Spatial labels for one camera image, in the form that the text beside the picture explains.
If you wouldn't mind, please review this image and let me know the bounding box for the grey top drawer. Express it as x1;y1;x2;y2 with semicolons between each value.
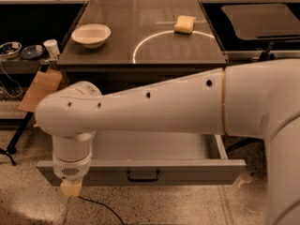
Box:
36;130;247;187

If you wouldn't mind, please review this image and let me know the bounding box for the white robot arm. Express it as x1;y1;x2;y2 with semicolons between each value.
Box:
36;59;300;225

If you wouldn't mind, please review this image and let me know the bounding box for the grey cabinet with dark top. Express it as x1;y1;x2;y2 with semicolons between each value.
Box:
57;0;228;93

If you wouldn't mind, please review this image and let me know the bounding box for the black tripod stand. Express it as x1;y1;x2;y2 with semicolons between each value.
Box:
0;112;33;166

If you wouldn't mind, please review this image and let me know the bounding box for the brown cardboard box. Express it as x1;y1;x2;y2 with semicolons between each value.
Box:
18;68;62;113

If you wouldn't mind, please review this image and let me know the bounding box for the grey side shelf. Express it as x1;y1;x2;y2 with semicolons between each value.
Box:
0;59;57;75

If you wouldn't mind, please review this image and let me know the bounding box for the white paper cup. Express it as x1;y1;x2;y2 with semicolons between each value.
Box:
43;39;60;59

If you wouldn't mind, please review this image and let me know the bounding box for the blue patterned bowl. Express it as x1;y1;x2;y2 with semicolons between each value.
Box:
0;41;22;59

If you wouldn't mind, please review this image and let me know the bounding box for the white bowl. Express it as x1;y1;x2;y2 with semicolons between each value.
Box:
71;23;111;49

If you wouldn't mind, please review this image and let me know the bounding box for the yellow sponge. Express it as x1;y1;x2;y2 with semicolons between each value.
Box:
173;15;196;34

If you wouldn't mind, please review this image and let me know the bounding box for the black office chair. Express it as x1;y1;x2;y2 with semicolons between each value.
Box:
222;3;300;152

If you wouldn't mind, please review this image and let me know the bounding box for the black floor cable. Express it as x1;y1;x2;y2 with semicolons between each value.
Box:
78;196;127;225

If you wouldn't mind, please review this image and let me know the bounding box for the black top drawer handle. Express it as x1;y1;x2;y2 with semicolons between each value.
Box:
127;171;160;183

